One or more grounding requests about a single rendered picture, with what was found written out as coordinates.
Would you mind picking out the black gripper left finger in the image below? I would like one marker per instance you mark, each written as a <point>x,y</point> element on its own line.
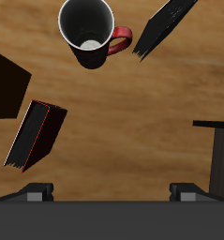
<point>38,191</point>

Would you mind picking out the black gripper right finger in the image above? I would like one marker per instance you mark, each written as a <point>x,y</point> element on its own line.
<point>185,191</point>

